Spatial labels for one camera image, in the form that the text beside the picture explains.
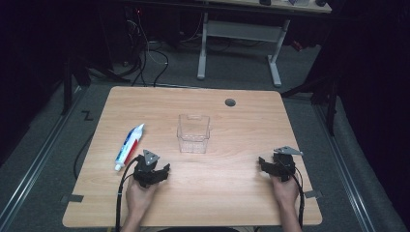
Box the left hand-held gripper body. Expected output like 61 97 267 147
132 149 162 189

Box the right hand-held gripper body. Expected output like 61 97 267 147
271 145 305 184

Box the white red blue toothpaste tube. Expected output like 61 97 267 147
114 123 146 172

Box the clear plastic container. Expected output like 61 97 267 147
176 113 213 155

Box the person's right hand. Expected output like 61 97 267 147
270 174 301 211

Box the person's left hand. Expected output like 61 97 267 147
125 175 160 215

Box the grey tape strip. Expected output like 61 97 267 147
60 193 85 204
304 189 324 199

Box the black metal stand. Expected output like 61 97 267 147
279 72 340 137
60 57 132 116

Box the black zigzag tape mark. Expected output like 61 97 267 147
80 109 95 122

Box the red object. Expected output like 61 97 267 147
290 40 305 53

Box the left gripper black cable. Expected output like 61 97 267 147
114 155 143 232

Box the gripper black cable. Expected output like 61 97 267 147
280 160 307 230
114 155 143 232

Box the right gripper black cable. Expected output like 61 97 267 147
280 160 307 230

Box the metal floor rail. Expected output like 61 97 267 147
0 86 83 228
312 103 377 232

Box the black floor cable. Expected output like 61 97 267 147
73 130 97 181

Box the black looped cable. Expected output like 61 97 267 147
130 48 170 88

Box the white thin cable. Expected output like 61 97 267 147
126 18 169 67

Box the white frame wooden desk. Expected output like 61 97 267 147
195 0 333 89

